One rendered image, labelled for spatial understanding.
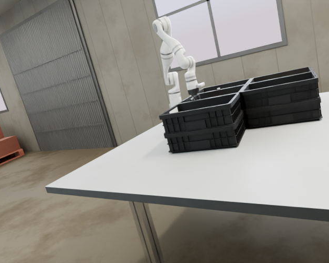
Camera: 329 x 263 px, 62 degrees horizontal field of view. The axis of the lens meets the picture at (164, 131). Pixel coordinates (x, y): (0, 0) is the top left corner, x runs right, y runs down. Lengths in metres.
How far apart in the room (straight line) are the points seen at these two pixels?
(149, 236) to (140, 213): 0.13
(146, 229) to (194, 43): 2.88
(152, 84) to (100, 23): 1.30
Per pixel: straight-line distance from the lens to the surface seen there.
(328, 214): 0.91
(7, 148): 7.24
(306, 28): 3.45
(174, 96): 2.12
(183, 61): 1.78
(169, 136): 1.52
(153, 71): 4.23
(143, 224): 1.35
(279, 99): 1.66
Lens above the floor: 1.18
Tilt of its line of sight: 13 degrees down
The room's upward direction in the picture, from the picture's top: 14 degrees counter-clockwise
